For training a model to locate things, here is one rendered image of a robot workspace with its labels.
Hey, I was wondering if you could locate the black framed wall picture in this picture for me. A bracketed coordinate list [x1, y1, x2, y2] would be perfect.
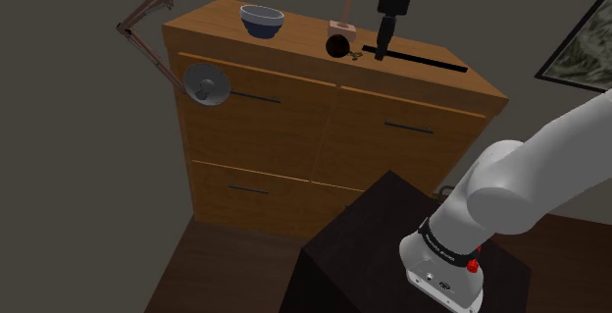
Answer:
[533, 0, 612, 94]

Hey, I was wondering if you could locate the brown jointed lamp grey head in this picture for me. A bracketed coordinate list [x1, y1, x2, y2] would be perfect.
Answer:
[115, 0, 232, 108]

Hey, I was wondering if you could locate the dark robot stand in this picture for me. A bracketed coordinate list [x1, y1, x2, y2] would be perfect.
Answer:
[279, 170, 533, 313]

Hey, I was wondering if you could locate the long black flat bar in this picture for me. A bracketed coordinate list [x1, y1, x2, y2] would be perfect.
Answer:
[361, 44, 469, 75]

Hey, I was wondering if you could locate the tan block with upright rod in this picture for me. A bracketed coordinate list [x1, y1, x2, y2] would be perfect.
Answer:
[327, 0, 363, 43]

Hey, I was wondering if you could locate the black round keychain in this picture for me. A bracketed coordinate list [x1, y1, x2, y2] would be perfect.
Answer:
[325, 33, 365, 62]

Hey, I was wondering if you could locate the blue and white bowl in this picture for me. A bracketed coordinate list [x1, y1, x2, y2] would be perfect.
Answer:
[239, 4, 286, 41]

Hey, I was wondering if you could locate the wooden chest of drawers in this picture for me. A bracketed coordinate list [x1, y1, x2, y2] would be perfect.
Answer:
[162, 0, 510, 242]

